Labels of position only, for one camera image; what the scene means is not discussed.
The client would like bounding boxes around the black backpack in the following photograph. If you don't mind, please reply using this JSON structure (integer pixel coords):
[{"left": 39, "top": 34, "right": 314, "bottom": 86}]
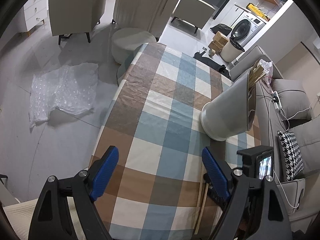
[{"left": 193, "top": 51, "right": 231, "bottom": 79}]

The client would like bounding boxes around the white ribbed suitcase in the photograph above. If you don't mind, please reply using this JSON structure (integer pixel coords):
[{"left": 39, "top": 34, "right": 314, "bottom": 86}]
[{"left": 113, "top": 0, "right": 179, "bottom": 40}]

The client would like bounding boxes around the checkered tablecloth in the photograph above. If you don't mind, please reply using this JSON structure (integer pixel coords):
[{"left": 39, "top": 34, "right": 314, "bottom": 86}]
[{"left": 92, "top": 43, "right": 260, "bottom": 239}]

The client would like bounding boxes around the grey sofa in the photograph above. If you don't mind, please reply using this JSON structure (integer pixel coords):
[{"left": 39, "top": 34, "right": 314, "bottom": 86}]
[{"left": 228, "top": 45, "right": 320, "bottom": 228}]

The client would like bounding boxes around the round white ottoman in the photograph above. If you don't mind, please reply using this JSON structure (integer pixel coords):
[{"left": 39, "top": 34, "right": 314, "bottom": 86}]
[{"left": 111, "top": 28, "right": 156, "bottom": 64}]

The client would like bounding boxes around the yellow crate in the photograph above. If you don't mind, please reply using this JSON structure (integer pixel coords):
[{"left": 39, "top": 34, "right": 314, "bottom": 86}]
[{"left": 246, "top": 3, "right": 270, "bottom": 22}]

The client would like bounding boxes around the white drawer cabinet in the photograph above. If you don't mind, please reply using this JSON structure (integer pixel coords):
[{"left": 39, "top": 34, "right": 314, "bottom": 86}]
[{"left": 17, "top": 0, "right": 47, "bottom": 35}]

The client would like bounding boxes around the white utensil holder bucket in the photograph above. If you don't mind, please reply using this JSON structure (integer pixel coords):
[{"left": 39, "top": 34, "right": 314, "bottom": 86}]
[{"left": 200, "top": 72, "right": 256, "bottom": 141}]

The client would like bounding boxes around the grey sofa cushion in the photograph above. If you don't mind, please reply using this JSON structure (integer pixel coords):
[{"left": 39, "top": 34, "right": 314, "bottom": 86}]
[{"left": 273, "top": 79, "right": 312, "bottom": 120}]

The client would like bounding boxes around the cardboard box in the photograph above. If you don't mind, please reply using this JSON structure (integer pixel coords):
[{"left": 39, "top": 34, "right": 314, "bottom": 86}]
[{"left": 213, "top": 31, "right": 229, "bottom": 46}]

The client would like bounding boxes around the white power strip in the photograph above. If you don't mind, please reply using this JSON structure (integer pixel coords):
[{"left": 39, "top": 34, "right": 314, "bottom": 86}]
[{"left": 272, "top": 91, "right": 282, "bottom": 111}]

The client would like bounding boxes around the cream trash bin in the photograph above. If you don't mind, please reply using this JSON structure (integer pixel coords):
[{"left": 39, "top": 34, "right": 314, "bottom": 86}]
[{"left": 220, "top": 37, "right": 245, "bottom": 63}]

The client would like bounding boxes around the white plastic bag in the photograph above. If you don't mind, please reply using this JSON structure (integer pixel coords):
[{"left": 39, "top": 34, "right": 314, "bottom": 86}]
[{"left": 258, "top": 59, "right": 273, "bottom": 86}]

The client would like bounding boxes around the wooden chopstick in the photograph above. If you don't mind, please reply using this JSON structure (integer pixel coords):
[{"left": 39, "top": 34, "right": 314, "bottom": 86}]
[
  {"left": 248, "top": 60, "right": 263, "bottom": 87},
  {"left": 196, "top": 164, "right": 204, "bottom": 213},
  {"left": 194, "top": 183, "right": 209, "bottom": 235}
]

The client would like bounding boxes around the beige armchair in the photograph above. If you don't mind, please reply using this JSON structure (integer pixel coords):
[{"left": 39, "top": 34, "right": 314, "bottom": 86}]
[
  {"left": 171, "top": 0, "right": 215, "bottom": 34},
  {"left": 48, "top": 0, "right": 106, "bottom": 44}
]

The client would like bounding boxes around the beige armchair near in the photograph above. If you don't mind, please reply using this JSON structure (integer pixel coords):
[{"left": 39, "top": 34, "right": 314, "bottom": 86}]
[{"left": 48, "top": 0, "right": 106, "bottom": 44}]

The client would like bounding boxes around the houndstooth pillow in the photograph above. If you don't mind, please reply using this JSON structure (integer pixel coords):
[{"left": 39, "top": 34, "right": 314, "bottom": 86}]
[{"left": 277, "top": 131, "right": 304, "bottom": 181}]

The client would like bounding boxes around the white washing machine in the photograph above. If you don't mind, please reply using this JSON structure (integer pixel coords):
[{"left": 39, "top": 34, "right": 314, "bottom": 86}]
[{"left": 230, "top": 12, "right": 266, "bottom": 47}]

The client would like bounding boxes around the bubble wrap sheet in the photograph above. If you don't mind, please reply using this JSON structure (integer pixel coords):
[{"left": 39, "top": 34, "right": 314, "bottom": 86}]
[{"left": 29, "top": 62, "right": 98, "bottom": 128}]

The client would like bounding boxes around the black garbage bag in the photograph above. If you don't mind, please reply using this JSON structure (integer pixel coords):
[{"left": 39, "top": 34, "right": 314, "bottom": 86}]
[{"left": 210, "top": 23, "right": 232, "bottom": 36}]

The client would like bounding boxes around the beige armchair far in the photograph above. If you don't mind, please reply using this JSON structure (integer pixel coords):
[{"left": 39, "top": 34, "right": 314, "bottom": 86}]
[{"left": 171, "top": 0, "right": 215, "bottom": 34}]

